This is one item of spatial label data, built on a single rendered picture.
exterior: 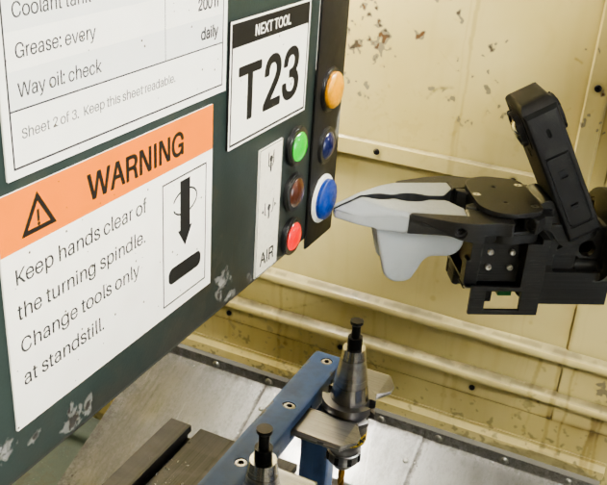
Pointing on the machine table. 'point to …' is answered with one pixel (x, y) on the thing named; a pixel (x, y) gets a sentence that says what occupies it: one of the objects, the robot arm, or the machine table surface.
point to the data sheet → (98, 70)
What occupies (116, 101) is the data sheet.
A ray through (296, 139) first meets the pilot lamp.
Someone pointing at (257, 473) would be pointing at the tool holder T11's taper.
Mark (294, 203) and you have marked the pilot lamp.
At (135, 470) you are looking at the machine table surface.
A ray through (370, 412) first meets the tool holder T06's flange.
